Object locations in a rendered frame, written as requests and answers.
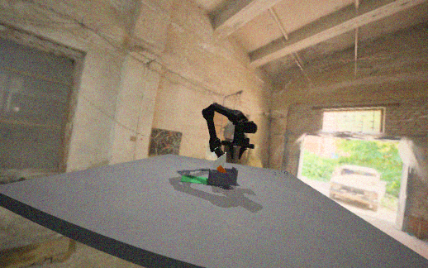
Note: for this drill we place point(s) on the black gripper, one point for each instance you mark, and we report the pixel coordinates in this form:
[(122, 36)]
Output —
[(231, 144)]

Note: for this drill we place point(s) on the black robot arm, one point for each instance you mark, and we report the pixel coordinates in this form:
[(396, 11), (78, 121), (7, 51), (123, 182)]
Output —
[(244, 126)]

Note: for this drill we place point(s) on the orange l-shaped part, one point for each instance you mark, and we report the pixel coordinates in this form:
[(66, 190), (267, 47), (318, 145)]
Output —
[(220, 169)]

